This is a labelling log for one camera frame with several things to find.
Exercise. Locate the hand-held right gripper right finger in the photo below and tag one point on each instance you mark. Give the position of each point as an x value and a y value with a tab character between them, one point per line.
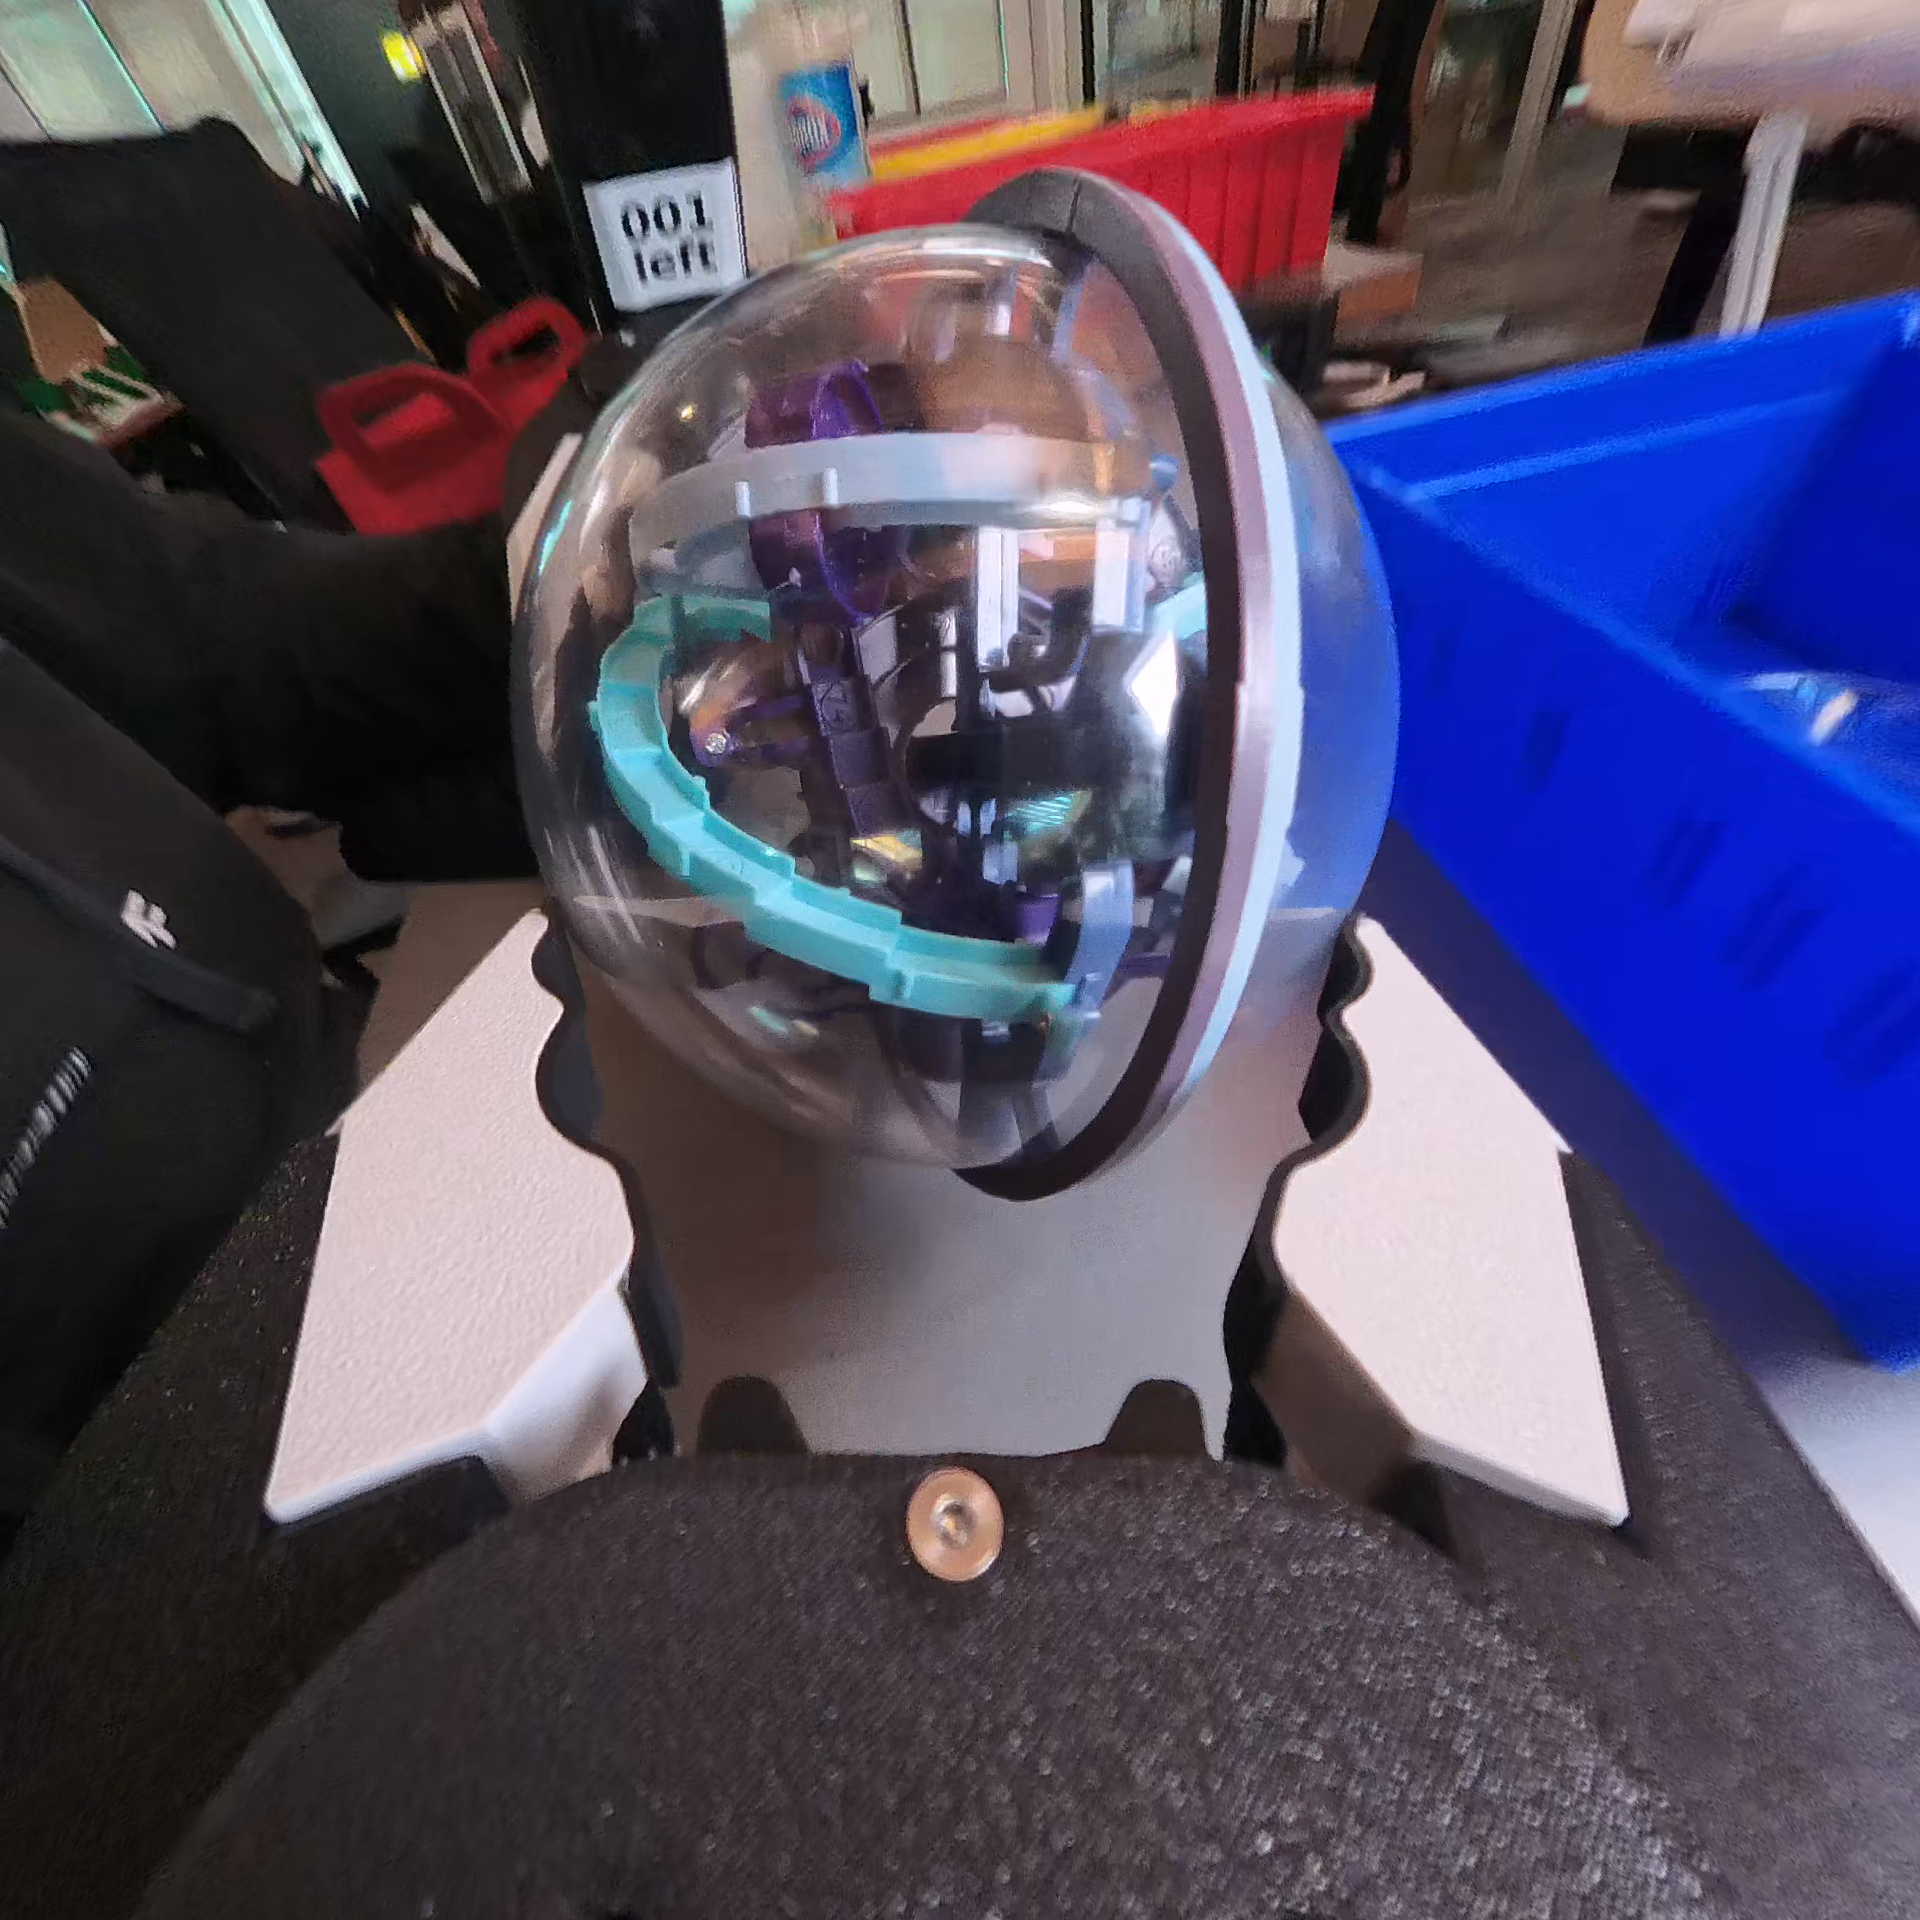
1456	1291

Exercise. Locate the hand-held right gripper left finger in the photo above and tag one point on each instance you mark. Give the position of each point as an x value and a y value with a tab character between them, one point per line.
447	1291

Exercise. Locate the blue plastic bin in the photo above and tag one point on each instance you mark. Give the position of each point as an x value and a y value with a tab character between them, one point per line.
1677	779

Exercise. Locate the clear plastic maze ball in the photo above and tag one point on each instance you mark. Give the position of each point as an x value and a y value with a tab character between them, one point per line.
929	693

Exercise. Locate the person's left forearm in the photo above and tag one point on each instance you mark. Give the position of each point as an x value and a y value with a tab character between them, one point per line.
300	629

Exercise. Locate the clear plastic ball stand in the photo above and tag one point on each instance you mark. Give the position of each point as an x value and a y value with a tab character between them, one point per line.
1838	720

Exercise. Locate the white wipes canister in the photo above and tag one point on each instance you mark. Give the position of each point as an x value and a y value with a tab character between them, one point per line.
816	121

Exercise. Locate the yellow plastic bin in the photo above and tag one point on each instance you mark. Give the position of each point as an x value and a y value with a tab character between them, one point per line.
975	139

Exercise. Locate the black backpack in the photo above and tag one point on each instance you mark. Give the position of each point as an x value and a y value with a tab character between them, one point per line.
138	1111

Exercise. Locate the red plastic bin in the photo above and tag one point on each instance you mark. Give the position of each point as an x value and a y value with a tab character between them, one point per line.
1140	164

